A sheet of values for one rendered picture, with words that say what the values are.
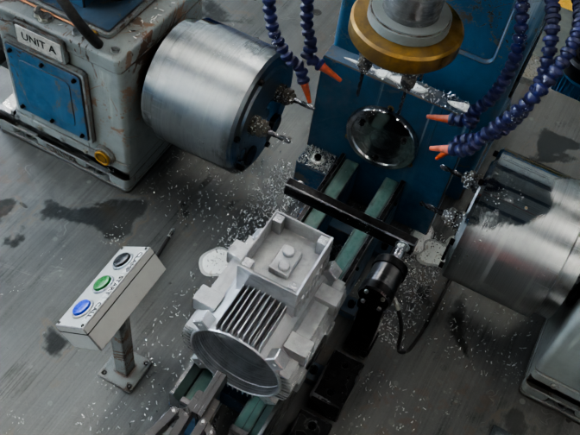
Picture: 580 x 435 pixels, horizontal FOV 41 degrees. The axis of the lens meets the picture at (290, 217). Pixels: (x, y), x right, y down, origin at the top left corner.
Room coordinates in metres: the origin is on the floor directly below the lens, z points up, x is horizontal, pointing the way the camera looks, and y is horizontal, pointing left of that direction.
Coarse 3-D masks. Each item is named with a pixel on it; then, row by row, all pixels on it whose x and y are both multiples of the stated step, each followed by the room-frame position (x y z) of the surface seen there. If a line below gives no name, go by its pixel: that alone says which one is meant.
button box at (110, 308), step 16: (144, 256) 0.65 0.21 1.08; (112, 272) 0.62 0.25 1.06; (128, 272) 0.61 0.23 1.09; (144, 272) 0.63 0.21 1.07; (160, 272) 0.65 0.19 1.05; (112, 288) 0.58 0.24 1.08; (128, 288) 0.59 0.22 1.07; (144, 288) 0.61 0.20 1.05; (96, 304) 0.55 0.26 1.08; (112, 304) 0.56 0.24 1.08; (128, 304) 0.58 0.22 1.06; (64, 320) 0.53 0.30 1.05; (80, 320) 0.53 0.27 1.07; (96, 320) 0.53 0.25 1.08; (112, 320) 0.54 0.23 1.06; (80, 336) 0.51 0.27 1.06; (96, 336) 0.51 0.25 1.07; (112, 336) 0.52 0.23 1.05
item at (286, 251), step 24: (288, 216) 0.73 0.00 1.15; (264, 240) 0.69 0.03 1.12; (288, 240) 0.70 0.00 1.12; (312, 240) 0.71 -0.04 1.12; (240, 264) 0.62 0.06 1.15; (264, 264) 0.65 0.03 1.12; (288, 264) 0.64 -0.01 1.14; (312, 264) 0.67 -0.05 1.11; (264, 288) 0.61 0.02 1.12; (288, 288) 0.60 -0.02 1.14; (312, 288) 0.64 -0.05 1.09; (288, 312) 0.59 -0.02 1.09
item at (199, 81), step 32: (192, 32) 1.08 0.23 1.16; (224, 32) 1.10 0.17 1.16; (160, 64) 1.03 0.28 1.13; (192, 64) 1.02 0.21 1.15; (224, 64) 1.02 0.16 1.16; (256, 64) 1.03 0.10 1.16; (160, 96) 0.98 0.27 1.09; (192, 96) 0.97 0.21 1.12; (224, 96) 0.97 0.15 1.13; (256, 96) 0.99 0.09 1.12; (288, 96) 1.06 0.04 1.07; (160, 128) 0.97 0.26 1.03; (192, 128) 0.95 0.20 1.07; (224, 128) 0.93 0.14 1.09; (256, 128) 0.97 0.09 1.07; (224, 160) 0.92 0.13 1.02
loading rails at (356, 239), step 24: (336, 168) 1.03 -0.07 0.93; (336, 192) 0.98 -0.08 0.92; (384, 192) 1.00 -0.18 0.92; (312, 216) 0.91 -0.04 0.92; (384, 216) 0.93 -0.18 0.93; (336, 240) 0.95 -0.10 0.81; (360, 240) 0.87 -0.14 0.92; (360, 264) 0.84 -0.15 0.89; (312, 360) 0.65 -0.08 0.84; (192, 384) 0.53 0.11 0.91; (312, 384) 0.62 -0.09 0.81; (240, 408) 0.55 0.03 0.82; (264, 408) 0.51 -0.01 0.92; (240, 432) 0.46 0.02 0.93; (264, 432) 0.47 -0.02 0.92
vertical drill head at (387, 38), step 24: (360, 0) 1.03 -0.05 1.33; (384, 0) 0.99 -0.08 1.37; (408, 0) 0.96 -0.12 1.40; (432, 0) 0.96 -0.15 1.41; (360, 24) 0.97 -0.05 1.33; (384, 24) 0.95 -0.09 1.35; (408, 24) 0.95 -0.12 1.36; (432, 24) 0.97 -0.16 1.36; (456, 24) 1.01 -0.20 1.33; (360, 48) 0.94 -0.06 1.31; (384, 48) 0.92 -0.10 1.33; (408, 48) 0.93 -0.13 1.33; (432, 48) 0.94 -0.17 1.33; (456, 48) 0.95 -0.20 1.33; (408, 72) 0.91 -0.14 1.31
